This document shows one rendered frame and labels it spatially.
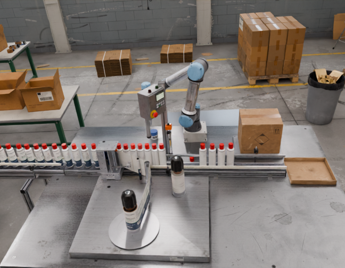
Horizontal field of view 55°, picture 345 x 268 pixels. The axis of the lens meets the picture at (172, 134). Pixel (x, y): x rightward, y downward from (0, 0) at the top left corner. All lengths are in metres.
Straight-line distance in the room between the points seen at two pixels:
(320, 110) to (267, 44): 1.48
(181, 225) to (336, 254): 0.88
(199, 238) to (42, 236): 0.98
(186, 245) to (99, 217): 0.60
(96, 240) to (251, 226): 0.94
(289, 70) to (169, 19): 3.04
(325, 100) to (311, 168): 2.10
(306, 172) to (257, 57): 3.31
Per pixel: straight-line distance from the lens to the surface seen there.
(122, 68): 6.38
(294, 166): 2.65
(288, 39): 5.68
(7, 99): 4.01
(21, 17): 8.37
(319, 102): 4.68
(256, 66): 5.69
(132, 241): 2.03
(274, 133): 2.61
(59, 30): 8.10
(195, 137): 2.81
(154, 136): 2.88
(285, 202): 2.35
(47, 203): 2.52
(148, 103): 2.22
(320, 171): 2.65
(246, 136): 2.59
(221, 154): 2.39
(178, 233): 2.05
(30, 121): 3.76
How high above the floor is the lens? 2.45
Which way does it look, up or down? 33 degrees down
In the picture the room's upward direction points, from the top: 4 degrees counter-clockwise
